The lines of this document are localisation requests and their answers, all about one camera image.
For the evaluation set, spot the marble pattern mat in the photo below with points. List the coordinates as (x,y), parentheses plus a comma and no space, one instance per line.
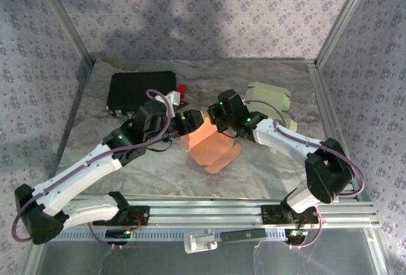
(222,75)

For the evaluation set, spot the aluminium frame post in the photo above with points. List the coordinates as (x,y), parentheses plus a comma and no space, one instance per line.
(68,24)
(342,18)

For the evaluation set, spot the white plastic bracket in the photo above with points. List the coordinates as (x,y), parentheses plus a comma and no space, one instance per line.
(196,243)

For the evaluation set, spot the light green paper box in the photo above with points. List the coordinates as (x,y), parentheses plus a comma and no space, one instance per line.
(266,97)

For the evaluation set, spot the grey side rail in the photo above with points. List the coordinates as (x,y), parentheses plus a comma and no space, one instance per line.
(76,104)

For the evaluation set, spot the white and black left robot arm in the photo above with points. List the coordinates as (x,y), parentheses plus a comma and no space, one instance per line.
(79,170)

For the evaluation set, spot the orange paper box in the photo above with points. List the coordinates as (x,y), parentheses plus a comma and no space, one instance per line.
(209,148)

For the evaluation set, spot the aluminium side rail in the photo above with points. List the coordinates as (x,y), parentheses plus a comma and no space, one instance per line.
(322,91)

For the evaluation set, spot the small red block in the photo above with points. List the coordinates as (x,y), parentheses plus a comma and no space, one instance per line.
(182,89)

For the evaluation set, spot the small circuit board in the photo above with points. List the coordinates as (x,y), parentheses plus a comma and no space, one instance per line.
(296,234)
(117,234)

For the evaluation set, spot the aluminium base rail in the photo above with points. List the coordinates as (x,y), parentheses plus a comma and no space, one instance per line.
(203,211)

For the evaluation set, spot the black bar device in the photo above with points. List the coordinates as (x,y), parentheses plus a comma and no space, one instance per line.
(244,235)

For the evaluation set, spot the black hard case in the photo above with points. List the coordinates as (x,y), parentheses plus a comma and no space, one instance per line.
(136,91)

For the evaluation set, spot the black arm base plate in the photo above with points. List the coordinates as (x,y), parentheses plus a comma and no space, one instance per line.
(269,216)
(144,216)

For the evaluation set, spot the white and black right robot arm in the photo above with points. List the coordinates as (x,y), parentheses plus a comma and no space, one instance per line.
(285,135)

